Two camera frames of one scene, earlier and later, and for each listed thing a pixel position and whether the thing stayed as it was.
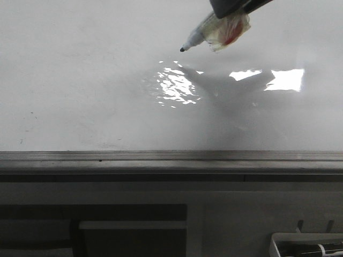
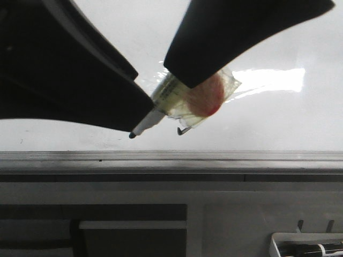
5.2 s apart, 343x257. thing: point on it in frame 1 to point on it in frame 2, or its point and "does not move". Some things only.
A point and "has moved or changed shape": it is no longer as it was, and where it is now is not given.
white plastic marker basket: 297,236 does not move
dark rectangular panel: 94,230 does not move
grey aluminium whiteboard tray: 172,166 does not move
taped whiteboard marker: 218,32 has moved or changed shape
